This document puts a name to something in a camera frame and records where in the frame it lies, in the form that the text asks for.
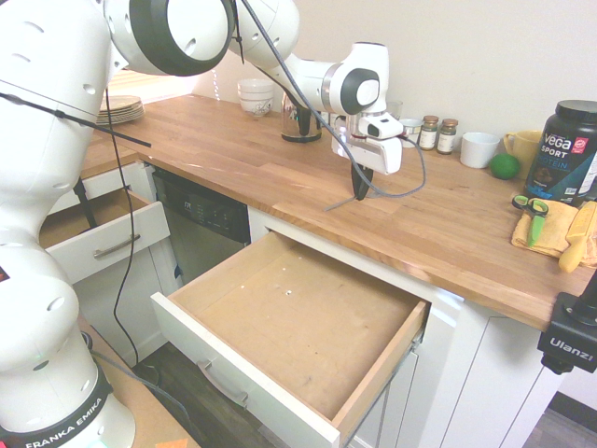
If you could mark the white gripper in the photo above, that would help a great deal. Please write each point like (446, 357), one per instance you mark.
(373, 156)

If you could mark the silver metal fork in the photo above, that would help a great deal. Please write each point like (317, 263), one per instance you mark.
(338, 204)

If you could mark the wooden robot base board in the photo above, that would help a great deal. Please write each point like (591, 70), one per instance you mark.
(149, 410)

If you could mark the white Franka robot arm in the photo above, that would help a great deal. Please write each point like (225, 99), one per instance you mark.
(46, 186)

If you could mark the large open wooden drawer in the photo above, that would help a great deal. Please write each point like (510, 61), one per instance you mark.
(298, 317)

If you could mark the small open white drawer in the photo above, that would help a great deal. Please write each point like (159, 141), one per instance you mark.
(116, 233)

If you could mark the small patterned white cup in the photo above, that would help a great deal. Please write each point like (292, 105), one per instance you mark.
(412, 135)

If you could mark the clear ribbed drinking glass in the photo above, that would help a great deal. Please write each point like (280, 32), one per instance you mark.
(396, 111)

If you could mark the stainless steel electric kettle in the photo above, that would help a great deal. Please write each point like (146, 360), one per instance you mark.
(298, 126)

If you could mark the plain white mug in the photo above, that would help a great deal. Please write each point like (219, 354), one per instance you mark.
(479, 151)

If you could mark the white bowl with floral print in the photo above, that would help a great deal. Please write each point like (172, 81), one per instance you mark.
(255, 107)

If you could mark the green lime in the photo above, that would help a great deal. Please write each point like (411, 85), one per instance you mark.
(503, 166)

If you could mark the stainless steel dishwasher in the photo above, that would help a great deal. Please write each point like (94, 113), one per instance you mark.
(205, 224)

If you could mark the yellow mug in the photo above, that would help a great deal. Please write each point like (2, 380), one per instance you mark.
(527, 149)

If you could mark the yellow folded cloth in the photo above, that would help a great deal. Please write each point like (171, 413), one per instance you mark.
(552, 233)

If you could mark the black Vega protein tub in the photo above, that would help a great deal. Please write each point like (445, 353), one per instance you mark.
(559, 154)

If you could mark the white kitchen base cabinet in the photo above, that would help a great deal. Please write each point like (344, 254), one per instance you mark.
(466, 373)

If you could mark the window blinds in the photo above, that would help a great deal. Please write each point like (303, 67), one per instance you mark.
(154, 84)

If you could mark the stack of beige plates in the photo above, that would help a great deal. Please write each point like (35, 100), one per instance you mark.
(121, 111)

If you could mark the orange tape piece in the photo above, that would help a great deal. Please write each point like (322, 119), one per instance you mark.
(173, 444)

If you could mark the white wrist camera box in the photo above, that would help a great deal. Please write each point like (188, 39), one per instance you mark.
(380, 126)

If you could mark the black clamp camera stand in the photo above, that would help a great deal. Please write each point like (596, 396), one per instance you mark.
(566, 336)

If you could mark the black boom camera stand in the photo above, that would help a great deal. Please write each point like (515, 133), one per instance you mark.
(86, 205)

